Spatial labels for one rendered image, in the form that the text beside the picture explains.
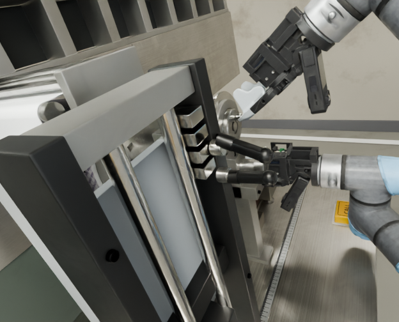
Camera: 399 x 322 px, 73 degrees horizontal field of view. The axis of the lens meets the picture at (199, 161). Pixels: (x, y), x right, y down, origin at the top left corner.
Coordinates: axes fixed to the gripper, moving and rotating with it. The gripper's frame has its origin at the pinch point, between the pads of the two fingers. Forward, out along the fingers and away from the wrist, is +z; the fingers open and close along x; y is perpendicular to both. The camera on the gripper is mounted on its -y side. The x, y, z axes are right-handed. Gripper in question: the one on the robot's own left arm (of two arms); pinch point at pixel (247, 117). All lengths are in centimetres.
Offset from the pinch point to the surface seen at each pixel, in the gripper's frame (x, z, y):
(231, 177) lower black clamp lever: 31.0, -12.8, -1.1
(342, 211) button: -13.1, 8.5, -37.1
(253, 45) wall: -260, 83, 36
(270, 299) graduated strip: 16.0, 19.2, -31.2
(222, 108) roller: 3.2, 0.4, 4.9
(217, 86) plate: -60, 35, 16
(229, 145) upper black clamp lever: 31.1, -15.3, 1.1
